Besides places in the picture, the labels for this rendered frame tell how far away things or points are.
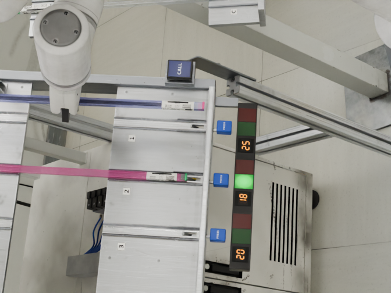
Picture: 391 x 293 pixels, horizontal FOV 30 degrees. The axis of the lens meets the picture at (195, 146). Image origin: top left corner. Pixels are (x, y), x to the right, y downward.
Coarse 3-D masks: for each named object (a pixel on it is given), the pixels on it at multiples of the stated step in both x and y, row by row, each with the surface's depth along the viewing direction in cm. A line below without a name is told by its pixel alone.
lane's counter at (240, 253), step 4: (232, 248) 141; (236, 248) 141; (240, 248) 141; (244, 248) 141; (248, 248) 141; (232, 252) 140; (236, 252) 140; (240, 252) 140; (244, 252) 140; (248, 252) 140; (232, 256) 140; (236, 256) 140; (240, 256) 140; (244, 256) 140; (232, 260) 140; (236, 260) 140; (240, 260) 140; (244, 260) 140
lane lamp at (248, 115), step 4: (240, 108) 149; (244, 108) 149; (240, 112) 149; (244, 112) 149; (248, 112) 149; (252, 112) 149; (240, 116) 149; (244, 116) 149; (248, 116) 149; (252, 116) 148; (240, 120) 148; (244, 120) 148; (248, 120) 148; (252, 120) 148
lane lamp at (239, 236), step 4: (232, 228) 142; (236, 228) 142; (232, 232) 142; (236, 232) 142; (240, 232) 142; (244, 232) 142; (248, 232) 141; (232, 236) 141; (236, 236) 141; (240, 236) 141; (244, 236) 141; (248, 236) 141; (232, 240) 141; (236, 240) 141; (240, 240) 141; (244, 240) 141; (248, 240) 141
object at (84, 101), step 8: (0, 96) 139; (8, 96) 138; (16, 96) 138; (24, 96) 138; (32, 96) 138; (40, 96) 138; (48, 96) 138; (80, 104) 137; (88, 104) 137; (96, 104) 137; (104, 104) 137; (112, 104) 137; (120, 104) 137; (128, 104) 137; (136, 104) 137; (144, 104) 136; (152, 104) 136; (160, 104) 136; (200, 104) 136
